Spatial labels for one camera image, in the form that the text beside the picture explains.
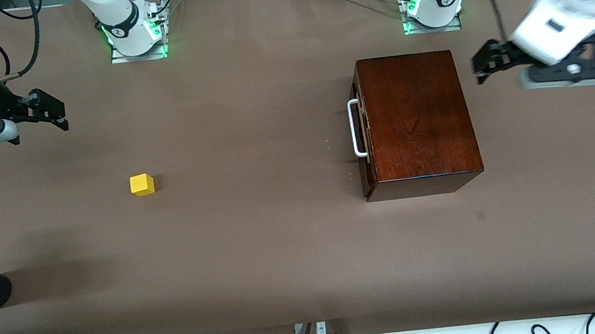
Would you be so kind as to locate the yellow cube block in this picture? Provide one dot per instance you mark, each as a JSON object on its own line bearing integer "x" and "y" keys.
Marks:
{"x": 141, "y": 185}

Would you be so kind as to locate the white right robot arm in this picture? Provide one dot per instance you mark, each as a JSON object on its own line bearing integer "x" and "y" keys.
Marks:
{"x": 117, "y": 14}

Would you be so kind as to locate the dark brown wooden cabinet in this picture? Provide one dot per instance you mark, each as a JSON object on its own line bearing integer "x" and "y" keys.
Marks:
{"x": 418, "y": 119}

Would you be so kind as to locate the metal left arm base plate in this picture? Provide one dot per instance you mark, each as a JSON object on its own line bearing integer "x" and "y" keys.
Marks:
{"x": 433, "y": 30}

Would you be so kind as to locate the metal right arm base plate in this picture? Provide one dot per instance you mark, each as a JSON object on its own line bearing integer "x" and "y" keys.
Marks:
{"x": 139, "y": 58}

